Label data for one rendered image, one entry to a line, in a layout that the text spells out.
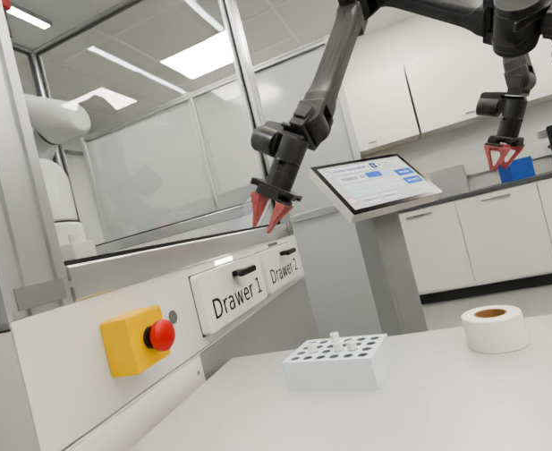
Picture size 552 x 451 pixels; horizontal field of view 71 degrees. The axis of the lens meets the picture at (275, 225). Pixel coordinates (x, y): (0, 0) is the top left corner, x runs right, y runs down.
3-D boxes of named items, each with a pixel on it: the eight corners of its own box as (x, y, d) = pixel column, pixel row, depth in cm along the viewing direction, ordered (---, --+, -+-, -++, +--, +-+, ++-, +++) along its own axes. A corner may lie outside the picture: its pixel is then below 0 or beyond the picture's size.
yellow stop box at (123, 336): (176, 353, 54) (164, 302, 54) (143, 375, 47) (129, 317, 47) (147, 357, 55) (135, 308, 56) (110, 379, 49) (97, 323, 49)
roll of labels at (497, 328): (537, 335, 50) (529, 304, 50) (518, 356, 45) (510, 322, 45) (480, 332, 55) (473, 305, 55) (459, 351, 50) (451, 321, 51)
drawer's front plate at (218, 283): (267, 296, 96) (257, 253, 96) (211, 336, 69) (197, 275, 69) (261, 297, 97) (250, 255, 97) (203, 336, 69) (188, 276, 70)
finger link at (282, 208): (254, 223, 87) (268, 184, 86) (282, 236, 85) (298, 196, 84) (242, 225, 81) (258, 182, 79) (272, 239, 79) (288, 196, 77)
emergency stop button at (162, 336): (181, 344, 51) (174, 314, 52) (163, 355, 48) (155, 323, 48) (162, 346, 52) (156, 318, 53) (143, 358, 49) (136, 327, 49)
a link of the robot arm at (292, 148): (300, 133, 75) (316, 141, 80) (275, 125, 80) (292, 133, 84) (286, 167, 77) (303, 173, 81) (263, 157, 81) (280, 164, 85)
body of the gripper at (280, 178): (259, 186, 86) (271, 155, 85) (300, 204, 83) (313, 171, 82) (248, 185, 80) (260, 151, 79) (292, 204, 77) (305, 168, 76)
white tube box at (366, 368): (394, 360, 53) (386, 333, 53) (378, 389, 46) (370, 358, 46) (312, 364, 59) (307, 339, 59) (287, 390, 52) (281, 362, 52)
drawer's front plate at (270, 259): (301, 273, 126) (292, 240, 126) (271, 293, 99) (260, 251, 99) (296, 274, 126) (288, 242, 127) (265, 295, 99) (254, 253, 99)
